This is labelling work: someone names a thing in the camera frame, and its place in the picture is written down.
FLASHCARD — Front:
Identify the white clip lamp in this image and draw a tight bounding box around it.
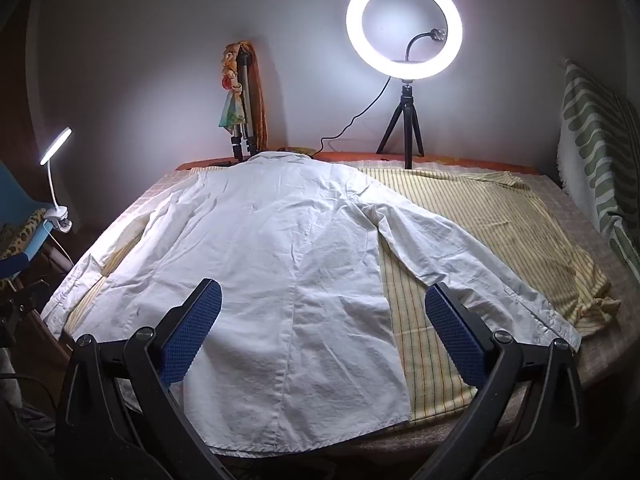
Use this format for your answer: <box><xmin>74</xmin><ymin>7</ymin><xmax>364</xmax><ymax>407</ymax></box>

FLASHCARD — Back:
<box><xmin>39</xmin><ymin>129</ymin><xmax>76</xmax><ymax>235</ymax></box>

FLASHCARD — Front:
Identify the leopard print cloth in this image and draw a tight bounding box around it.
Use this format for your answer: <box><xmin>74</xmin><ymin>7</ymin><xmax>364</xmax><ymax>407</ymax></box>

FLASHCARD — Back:
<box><xmin>0</xmin><ymin>210</ymin><xmax>47</xmax><ymax>262</ymax></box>

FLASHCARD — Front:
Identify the black power cable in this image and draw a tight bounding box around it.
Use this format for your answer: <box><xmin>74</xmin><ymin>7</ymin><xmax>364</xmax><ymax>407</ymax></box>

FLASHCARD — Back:
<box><xmin>319</xmin><ymin>77</ymin><xmax>392</xmax><ymax>156</ymax></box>

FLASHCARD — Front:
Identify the green striped pillow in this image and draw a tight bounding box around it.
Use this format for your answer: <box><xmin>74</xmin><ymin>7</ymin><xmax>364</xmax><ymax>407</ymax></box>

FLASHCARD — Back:
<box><xmin>557</xmin><ymin>58</ymin><xmax>640</xmax><ymax>271</ymax></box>

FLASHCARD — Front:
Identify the colourful floral cloth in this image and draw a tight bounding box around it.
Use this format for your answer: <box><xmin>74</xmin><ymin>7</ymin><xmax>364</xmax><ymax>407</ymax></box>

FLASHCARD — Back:
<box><xmin>217</xmin><ymin>42</ymin><xmax>251</xmax><ymax>131</ymax></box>

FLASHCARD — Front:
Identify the silver folded tripod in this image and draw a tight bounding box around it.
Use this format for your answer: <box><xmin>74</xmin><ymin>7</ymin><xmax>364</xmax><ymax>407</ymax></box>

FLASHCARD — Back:
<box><xmin>230</xmin><ymin>45</ymin><xmax>261</xmax><ymax>162</ymax></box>

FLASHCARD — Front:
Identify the black gooseneck phone holder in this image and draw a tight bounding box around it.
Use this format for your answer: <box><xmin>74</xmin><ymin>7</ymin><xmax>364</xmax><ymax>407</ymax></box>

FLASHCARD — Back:
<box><xmin>404</xmin><ymin>27</ymin><xmax>448</xmax><ymax>61</ymax></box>

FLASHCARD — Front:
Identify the white ring light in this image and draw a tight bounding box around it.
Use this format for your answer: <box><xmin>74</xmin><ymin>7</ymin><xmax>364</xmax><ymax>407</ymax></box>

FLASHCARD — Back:
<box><xmin>346</xmin><ymin>0</ymin><xmax>463</xmax><ymax>81</ymax></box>

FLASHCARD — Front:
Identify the white shirt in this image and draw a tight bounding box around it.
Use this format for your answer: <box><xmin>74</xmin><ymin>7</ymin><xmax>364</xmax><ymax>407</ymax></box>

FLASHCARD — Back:
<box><xmin>41</xmin><ymin>151</ymin><xmax>583</xmax><ymax>458</ymax></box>

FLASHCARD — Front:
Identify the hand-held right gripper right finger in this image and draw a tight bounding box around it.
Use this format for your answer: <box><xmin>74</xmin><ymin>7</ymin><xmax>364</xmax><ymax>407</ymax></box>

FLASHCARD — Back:
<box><xmin>424</xmin><ymin>282</ymin><xmax>589</xmax><ymax>480</ymax></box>

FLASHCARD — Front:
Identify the small black tripod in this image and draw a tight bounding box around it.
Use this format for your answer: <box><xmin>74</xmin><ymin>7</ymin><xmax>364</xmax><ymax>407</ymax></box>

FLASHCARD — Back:
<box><xmin>376</xmin><ymin>79</ymin><xmax>426</xmax><ymax>171</ymax></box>

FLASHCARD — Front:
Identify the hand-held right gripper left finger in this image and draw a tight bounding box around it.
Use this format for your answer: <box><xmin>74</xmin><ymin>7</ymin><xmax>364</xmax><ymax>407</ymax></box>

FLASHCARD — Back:
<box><xmin>55</xmin><ymin>279</ymin><xmax>223</xmax><ymax>480</ymax></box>

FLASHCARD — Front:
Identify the orange cloth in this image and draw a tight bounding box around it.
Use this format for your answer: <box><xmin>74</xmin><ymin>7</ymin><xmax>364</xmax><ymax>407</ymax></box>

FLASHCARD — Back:
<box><xmin>247</xmin><ymin>42</ymin><xmax>269</xmax><ymax>153</ymax></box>

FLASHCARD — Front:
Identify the yellow striped bed sheet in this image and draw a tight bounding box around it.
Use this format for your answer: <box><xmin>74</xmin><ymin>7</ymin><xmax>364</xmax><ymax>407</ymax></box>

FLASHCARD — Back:
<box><xmin>60</xmin><ymin>160</ymin><xmax>622</xmax><ymax>431</ymax></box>

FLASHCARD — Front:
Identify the blue chair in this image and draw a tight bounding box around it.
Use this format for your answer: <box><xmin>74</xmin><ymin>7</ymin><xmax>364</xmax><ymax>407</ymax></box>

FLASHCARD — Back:
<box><xmin>0</xmin><ymin>160</ymin><xmax>56</xmax><ymax>281</ymax></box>

